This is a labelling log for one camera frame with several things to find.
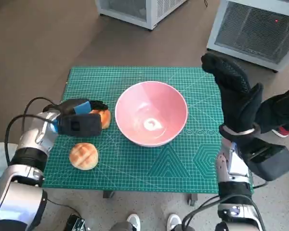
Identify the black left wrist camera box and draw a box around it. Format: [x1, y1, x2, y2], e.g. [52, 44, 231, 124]
[57, 113, 103, 137]

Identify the pink bowl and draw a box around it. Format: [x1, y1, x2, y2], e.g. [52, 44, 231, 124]
[115, 81, 189, 147]

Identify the black device with connectors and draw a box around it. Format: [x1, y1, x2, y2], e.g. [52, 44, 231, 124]
[66, 213, 86, 231]

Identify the person in dark trousers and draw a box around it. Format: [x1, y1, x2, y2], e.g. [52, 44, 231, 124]
[255, 73, 289, 138]

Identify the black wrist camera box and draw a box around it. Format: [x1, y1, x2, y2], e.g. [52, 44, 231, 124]
[240, 137, 289, 181]
[57, 113, 103, 137]

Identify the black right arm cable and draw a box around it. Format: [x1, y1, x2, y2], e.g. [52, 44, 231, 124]
[182, 194, 223, 231]

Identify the green cutting mat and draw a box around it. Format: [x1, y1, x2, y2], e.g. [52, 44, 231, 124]
[42, 66, 254, 194]

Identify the crosshatch round toy bread bun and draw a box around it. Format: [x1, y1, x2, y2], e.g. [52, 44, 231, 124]
[69, 142, 99, 171]

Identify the person with white shoes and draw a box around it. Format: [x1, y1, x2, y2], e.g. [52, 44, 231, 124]
[109, 213, 191, 231]

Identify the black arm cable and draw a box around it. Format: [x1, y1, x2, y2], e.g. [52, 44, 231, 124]
[4, 114, 57, 167]
[24, 96, 61, 121]
[182, 194, 223, 231]

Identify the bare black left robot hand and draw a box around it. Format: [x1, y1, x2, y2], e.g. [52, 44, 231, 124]
[42, 98, 109, 116]

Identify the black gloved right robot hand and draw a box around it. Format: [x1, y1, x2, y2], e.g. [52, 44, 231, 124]
[201, 52, 264, 133]

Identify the smooth round toy bread bun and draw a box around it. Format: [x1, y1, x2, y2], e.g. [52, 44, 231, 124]
[89, 108, 111, 129]

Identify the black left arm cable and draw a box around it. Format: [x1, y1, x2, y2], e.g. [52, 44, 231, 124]
[24, 96, 61, 121]
[4, 114, 57, 167]

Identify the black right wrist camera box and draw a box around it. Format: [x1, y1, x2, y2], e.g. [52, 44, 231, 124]
[240, 137, 289, 181]

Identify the white cabinet with mesh panel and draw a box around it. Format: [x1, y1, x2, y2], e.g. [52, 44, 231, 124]
[206, 0, 289, 72]

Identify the white cabinet with vents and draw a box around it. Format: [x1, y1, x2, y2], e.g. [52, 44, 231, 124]
[95, 0, 190, 31]

